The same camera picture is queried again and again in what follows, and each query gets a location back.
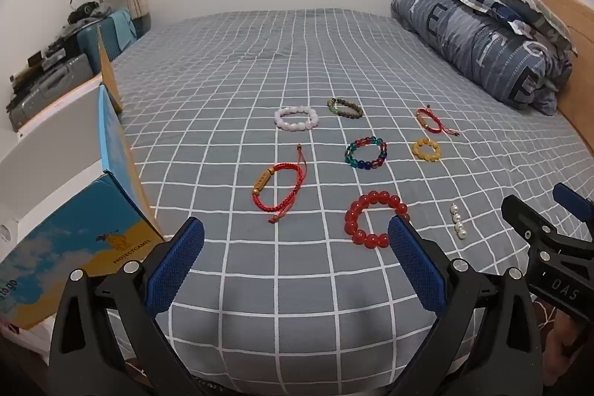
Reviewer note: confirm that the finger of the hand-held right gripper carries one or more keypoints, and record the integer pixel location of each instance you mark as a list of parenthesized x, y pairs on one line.
[(522, 215), (568, 197)]

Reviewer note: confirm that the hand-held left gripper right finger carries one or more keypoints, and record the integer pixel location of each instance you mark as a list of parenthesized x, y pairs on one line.
[(417, 266)]

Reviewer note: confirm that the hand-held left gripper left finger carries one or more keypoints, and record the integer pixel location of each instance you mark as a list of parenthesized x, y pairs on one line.
[(178, 261)]

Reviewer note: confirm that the person's right hand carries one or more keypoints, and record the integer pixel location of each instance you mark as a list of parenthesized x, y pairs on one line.
[(571, 345)]

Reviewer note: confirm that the blue printed box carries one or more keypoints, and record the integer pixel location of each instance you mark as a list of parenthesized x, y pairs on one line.
[(69, 247)]

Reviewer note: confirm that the wooden headboard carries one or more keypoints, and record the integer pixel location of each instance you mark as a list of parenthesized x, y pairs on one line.
[(580, 76)]

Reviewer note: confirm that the grey checked bed sheet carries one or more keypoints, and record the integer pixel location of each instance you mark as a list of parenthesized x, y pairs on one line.
[(232, 99)]

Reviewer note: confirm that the rolled blue grey duvet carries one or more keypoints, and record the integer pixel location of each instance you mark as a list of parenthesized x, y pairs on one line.
[(473, 39)]

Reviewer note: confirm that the grey boombox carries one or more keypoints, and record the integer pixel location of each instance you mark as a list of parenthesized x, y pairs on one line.
[(55, 80)]

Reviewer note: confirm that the blue suitcase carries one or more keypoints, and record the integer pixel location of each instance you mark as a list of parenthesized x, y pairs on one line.
[(93, 39)]

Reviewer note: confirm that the light blue cloth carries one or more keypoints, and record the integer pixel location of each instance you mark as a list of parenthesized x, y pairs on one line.
[(123, 25)]

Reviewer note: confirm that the dark clutter pile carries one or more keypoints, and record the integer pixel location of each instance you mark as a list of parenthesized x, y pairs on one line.
[(86, 12)]

